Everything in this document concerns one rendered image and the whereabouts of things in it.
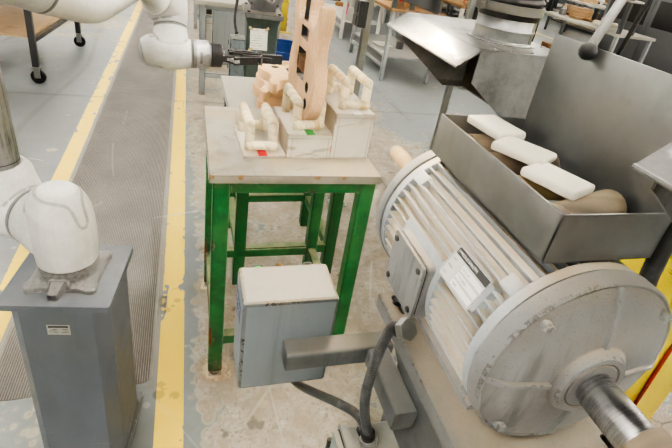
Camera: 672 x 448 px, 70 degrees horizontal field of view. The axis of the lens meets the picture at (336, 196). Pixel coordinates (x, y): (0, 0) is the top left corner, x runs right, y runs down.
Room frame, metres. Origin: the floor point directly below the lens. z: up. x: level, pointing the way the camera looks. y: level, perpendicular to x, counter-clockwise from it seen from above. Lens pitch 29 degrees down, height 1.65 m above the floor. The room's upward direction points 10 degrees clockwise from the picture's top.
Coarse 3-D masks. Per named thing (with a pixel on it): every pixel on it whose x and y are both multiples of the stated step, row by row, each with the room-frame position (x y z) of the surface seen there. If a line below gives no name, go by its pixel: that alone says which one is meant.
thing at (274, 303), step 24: (312, 264) 0.70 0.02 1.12; (240, 288) 0.61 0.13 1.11; (264, 288) 0.61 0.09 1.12; (288, 288) 0.62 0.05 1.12; (312, 288) 0.63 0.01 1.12; (240, 312) 0.59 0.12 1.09; (264, 312) 0.58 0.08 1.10; (288, 312) 0.59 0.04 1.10; (312, 312) 0.61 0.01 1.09; (336, 312) 0.62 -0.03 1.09; (240, 336) 0.57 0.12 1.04; (264, 336) 0.58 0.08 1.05; (288, 336) 0.59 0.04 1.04; (312, 336) 0.61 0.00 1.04; (240, 360) 0.57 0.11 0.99; (264, 360) 0.58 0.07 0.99; (240, 384) 0.57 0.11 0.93; (264, 384) 0.58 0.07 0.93
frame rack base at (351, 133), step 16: (336, 96) 1.76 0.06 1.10; (352, 96) 1.80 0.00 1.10; (336, 112) 1.58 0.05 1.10; (352, 112) 1.61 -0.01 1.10; (368, 112) 1.64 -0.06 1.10; (336, 128) 1.58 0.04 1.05; (352, 128) 1.60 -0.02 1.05; (368, 128) 1.62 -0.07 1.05; (336, 144) 1.58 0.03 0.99; (352, 144) 1.60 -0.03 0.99; (368, 144) 1.63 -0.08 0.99
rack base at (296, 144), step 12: (276, 108) 1.74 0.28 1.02; (288, 120) 1.64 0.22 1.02; (288, 132) 1.53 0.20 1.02; (300, 132) 1.55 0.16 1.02; (324, 132) 1.59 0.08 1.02; (288, 144) 1.52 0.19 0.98; (300, 144) 1.53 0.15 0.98; (312, 144) 1.55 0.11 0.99; (324, 144) 1.57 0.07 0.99; (288, 156) 1.52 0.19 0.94; (300, 156) 1.53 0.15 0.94; (312, 156) 1.55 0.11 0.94; (324, 156) 1.57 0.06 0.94
